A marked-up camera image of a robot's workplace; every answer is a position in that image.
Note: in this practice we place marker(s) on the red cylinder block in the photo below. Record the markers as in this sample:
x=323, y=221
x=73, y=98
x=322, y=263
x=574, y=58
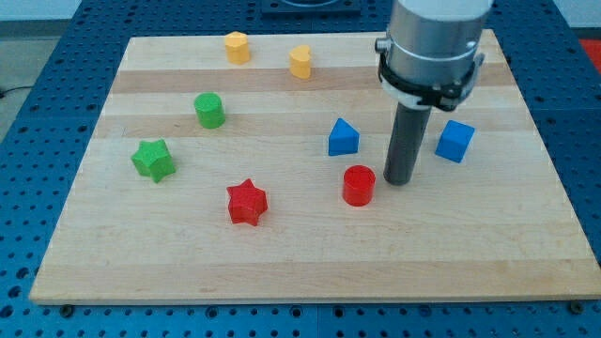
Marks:
x=359, y=184

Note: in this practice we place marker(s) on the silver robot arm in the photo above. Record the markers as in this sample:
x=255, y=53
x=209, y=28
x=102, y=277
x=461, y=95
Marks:
x=429, y=56

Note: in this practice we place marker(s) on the blue triangle block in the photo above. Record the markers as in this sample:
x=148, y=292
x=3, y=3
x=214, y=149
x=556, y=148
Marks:
x=343, y=139

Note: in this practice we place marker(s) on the red star block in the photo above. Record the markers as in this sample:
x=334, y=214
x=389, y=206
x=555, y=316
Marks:
x=246, y=203

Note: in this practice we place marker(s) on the wooden board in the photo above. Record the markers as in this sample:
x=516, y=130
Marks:
x=497, y=226

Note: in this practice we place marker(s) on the green cylinder block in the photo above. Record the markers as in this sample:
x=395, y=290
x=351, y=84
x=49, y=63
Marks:
x=209, y=110

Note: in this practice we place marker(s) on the yellow heart block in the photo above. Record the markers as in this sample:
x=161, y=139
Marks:
x=300, y=61

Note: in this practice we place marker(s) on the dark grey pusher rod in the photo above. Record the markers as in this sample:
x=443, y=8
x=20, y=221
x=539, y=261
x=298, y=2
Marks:
x=407, y=135

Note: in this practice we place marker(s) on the green star block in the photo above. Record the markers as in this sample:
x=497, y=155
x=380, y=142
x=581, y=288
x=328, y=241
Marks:
x=153, y=159

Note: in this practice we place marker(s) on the blue cube block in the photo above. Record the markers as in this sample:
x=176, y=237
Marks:
x=454, y=141

